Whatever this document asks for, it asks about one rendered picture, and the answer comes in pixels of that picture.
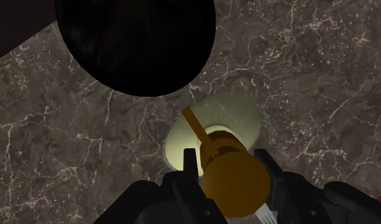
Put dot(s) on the silver fork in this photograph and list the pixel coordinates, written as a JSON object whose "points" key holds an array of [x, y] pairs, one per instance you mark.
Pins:
{"points": [[265, 216]]}

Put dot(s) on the pale yellow round container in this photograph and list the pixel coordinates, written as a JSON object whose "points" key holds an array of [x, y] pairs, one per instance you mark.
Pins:
{"points": [[230, 113]]}

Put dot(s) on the brown round-topped grinder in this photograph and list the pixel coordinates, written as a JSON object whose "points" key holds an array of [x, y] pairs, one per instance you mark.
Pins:
{"points": [[235, 183]]}

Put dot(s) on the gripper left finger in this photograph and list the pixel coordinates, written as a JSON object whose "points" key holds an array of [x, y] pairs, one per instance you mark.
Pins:
{"points": [[177, 198]]}

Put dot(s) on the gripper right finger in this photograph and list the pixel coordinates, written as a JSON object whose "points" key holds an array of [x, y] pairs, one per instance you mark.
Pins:
{"points": [[301, 198]]}

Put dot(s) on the black round bowl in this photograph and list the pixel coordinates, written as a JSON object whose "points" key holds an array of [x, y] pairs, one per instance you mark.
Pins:
{"points": [[137, 46]]}

